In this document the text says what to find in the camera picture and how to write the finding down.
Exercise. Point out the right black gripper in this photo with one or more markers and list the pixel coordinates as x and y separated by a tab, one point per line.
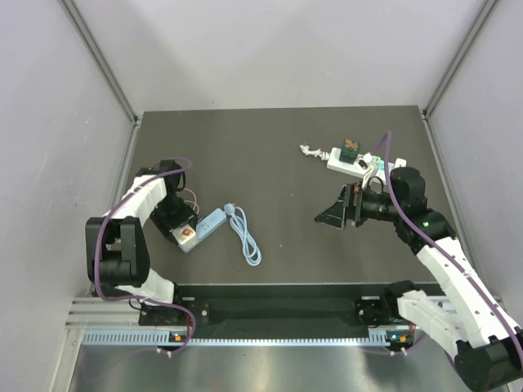
334	215

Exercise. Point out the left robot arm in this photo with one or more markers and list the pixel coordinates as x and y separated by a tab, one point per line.
118	260

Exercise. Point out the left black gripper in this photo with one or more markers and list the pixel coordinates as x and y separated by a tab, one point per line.
187	217

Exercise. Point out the dark green charger cube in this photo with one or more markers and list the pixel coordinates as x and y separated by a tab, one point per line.
349	151

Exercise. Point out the white cube socket adapter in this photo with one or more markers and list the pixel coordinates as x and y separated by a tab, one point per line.
185	236

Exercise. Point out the white multicolour power strip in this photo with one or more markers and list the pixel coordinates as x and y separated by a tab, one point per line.
346	168

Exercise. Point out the light green plug adapter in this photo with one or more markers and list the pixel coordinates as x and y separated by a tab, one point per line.
378	162

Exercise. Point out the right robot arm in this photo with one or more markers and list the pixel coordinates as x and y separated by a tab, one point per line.
484	343

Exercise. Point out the blue power strip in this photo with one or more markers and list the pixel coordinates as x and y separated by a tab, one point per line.
205	228

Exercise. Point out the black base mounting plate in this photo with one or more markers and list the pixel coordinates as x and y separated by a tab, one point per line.
287	310

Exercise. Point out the slotted cable duct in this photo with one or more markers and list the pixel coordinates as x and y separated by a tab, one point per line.
168	338

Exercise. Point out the white 80W charger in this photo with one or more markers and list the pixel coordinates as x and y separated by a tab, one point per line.
400	163

